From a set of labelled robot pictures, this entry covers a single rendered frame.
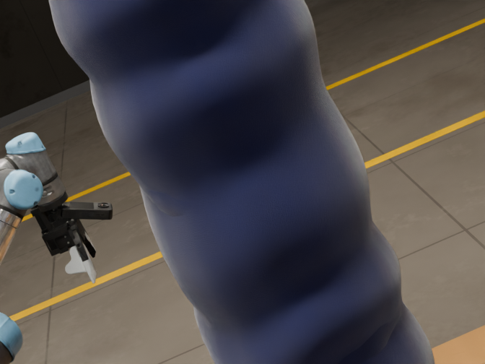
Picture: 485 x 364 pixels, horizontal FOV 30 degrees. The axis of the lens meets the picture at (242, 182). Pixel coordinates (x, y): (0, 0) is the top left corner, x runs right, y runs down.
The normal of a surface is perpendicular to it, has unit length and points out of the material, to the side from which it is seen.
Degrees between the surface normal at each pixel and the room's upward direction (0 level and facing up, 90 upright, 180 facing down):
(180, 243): 81
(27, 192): 90
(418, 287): 0
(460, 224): 0
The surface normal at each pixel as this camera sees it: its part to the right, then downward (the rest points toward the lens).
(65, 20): -0.76, 0.36
